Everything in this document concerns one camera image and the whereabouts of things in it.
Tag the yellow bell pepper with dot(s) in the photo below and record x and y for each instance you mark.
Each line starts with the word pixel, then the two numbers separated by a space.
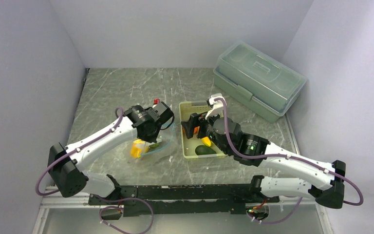
pixel 139 147

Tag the green lime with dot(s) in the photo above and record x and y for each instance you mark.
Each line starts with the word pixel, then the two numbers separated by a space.
pixel 154 145

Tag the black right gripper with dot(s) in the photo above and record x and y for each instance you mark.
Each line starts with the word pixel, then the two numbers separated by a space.
pixel 195 121

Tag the pale green perforated basket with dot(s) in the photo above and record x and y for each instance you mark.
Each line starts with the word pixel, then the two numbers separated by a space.
pixel 194 148

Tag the black mounting rail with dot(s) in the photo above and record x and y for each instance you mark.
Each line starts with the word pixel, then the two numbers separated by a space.
pixel 182 199

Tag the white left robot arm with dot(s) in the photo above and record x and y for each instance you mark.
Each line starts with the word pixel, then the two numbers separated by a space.
pixel 67 166

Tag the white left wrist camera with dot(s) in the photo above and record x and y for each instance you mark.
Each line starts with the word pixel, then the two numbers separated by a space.
pixel 156 102

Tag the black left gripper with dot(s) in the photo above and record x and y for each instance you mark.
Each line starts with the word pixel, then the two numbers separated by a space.
pixel 158 126

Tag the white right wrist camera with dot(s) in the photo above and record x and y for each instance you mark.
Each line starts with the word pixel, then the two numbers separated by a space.
pixel 216 106

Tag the dark green avocado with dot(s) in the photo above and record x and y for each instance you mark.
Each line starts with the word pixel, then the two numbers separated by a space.
pixel 203 150

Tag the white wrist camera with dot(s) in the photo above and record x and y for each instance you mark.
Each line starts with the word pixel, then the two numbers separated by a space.
pixel 216 106
pixel 156 102

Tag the green plastic storage box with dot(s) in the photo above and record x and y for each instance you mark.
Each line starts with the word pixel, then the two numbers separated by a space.
pixel 262 84

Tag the clear zip top bag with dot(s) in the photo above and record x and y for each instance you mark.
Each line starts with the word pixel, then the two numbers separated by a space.
pixel 163 144

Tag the yellow banana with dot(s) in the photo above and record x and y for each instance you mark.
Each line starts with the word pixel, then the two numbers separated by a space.
pixel 206 141

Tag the orange fruit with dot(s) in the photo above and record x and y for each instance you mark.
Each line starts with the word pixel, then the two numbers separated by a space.
pixel 196 130

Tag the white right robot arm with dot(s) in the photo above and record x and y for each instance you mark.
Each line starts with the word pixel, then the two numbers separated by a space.
pixel 310 179

